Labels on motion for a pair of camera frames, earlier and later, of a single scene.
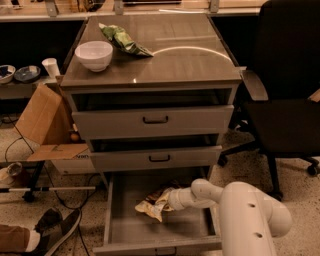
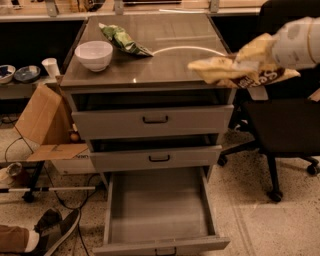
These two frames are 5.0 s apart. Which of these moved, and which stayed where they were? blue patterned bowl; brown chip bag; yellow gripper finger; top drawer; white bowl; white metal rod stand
Moved: brown chip bag; yellow gripper finger
Stayed: blue patterned bowl; white bowl; white metal rod stand; top drawer
